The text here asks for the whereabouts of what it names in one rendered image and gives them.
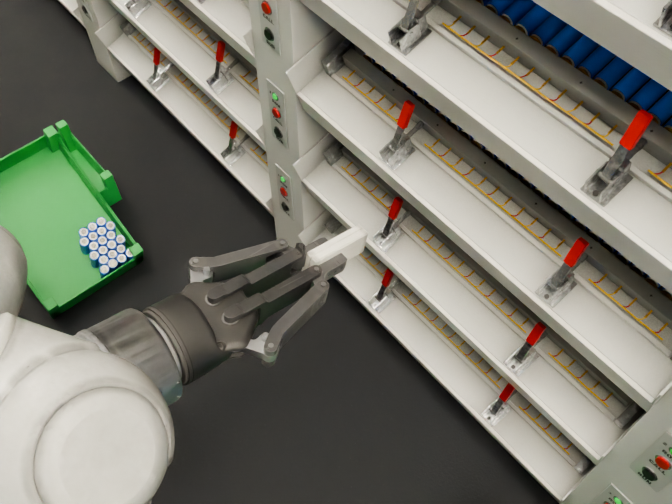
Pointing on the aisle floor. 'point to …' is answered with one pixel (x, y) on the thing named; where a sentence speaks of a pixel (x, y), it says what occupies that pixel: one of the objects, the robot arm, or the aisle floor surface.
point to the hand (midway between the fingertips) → (335, 251)
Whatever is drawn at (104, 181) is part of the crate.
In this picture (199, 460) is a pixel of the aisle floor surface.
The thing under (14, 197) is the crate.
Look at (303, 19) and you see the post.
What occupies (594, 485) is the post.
